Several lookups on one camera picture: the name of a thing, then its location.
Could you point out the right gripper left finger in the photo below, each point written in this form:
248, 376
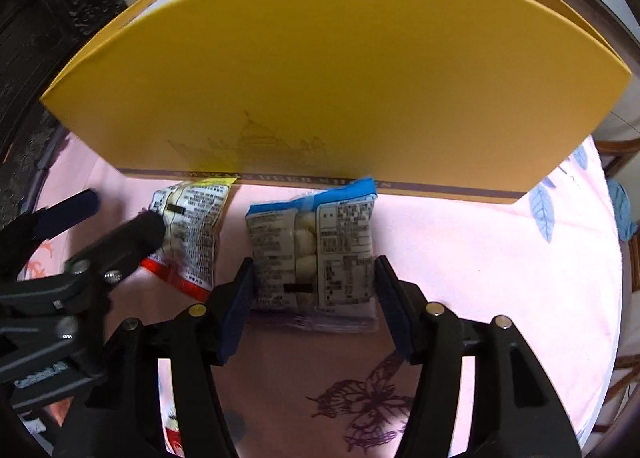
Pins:
120, 416

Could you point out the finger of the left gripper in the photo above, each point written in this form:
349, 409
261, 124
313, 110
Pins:
89, 275
25, 234

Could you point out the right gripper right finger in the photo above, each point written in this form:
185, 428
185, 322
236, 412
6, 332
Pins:
482, 392

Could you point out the red white snack packet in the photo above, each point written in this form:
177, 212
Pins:
187, 256

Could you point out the blue purple snack packet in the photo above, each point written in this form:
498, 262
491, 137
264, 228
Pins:
314, 257

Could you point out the red long snack packet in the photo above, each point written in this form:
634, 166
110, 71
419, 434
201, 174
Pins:
171, 431

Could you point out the wooden chair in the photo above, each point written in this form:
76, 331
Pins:
615, 155

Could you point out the pink floral tablecloth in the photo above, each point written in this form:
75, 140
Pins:
551, 262

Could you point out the blue cloth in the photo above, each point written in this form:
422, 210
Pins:
626, 227

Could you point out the dark carved wooden furniture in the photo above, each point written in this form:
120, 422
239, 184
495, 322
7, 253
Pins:
37, 38

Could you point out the yellow cardboard box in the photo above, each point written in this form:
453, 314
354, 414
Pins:
463, 99

